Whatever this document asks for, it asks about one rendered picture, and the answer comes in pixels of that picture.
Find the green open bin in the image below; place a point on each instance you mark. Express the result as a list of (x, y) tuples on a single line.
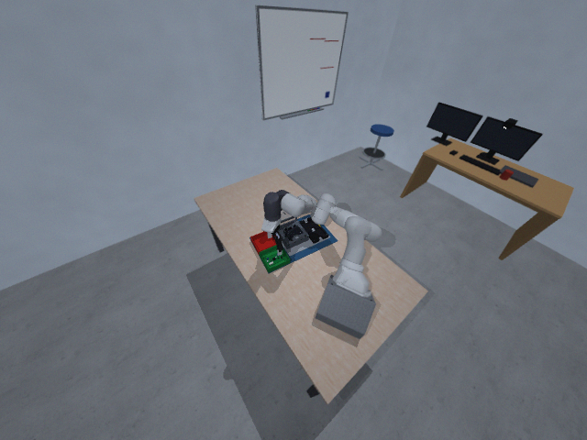
[(270, 251)]

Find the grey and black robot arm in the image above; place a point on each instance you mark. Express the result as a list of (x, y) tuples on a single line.
[(349, 274)]

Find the red bin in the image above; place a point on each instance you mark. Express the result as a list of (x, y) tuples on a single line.
[(261, 241)]

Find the green circuit board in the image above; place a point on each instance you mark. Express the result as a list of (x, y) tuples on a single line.
[(273, 259)]

